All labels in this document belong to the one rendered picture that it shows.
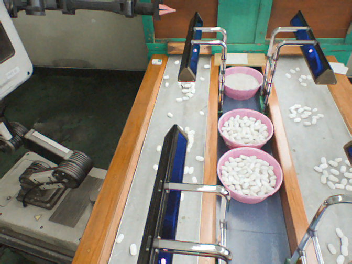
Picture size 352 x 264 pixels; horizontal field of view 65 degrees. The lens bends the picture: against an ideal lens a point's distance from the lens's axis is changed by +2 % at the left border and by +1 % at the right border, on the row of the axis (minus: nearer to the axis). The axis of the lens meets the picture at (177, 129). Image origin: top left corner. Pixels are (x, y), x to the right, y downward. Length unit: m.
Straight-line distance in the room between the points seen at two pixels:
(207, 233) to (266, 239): 0.24
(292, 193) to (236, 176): 0.22
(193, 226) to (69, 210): 0.71
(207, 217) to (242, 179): 0.25
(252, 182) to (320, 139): 0.44
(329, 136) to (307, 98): 0.31
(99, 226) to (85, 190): 0.52
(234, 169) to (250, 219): 0.22
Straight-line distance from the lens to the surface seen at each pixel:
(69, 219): 1.52
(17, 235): 1.74
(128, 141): 1.35
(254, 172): 1.25
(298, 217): 1.13
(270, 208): 1.23
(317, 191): 1.26
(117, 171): 1.24
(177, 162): 0.80
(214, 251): 0.63
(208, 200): 1.11
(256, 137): 1.39
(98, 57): 3.27
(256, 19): 1.94
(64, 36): 3.32
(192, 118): 1.47
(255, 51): 2.02
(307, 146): 1.42
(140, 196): 1.17
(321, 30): 2.06
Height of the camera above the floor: 1.69
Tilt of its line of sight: 43 degrees down
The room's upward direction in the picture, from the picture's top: 4 degrees counter-clockwise
